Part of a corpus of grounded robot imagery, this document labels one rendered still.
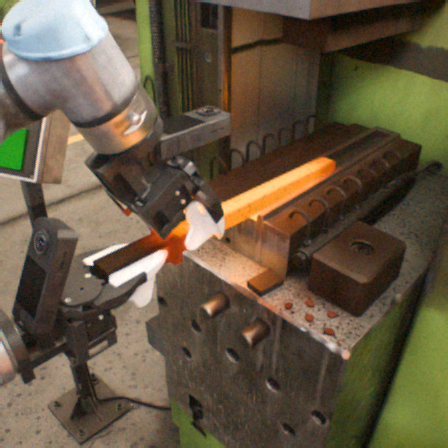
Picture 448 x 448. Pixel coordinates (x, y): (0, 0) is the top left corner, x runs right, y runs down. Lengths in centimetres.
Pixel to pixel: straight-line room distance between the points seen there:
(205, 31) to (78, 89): 48
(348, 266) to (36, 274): 38
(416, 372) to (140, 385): 109
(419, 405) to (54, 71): 77
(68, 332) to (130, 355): 130
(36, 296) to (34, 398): 131
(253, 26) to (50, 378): 137
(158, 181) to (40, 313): 18
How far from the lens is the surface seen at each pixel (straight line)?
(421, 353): 83
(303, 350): 66
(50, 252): 47
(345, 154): 91
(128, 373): 177
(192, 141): 53
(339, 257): 65
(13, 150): 93
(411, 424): 96
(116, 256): 56
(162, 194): 51
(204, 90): 90
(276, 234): 67
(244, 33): 87
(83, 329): 53
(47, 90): 42
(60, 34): 40
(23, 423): 174
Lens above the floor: 137
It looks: 34 degrees down
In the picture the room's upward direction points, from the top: straight up
